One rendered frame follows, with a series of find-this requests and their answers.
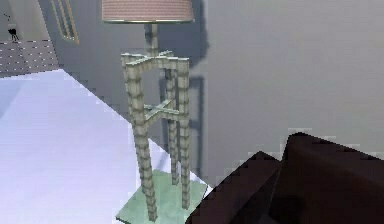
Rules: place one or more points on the dark brown armchair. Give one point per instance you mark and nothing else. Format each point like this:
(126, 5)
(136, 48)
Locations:
(310, 186)

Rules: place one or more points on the pink shade floor lamp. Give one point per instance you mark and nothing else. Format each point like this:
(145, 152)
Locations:
(138, 110)

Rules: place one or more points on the small black tripod object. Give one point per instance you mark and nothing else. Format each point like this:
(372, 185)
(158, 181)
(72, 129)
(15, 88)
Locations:
(13, 33)

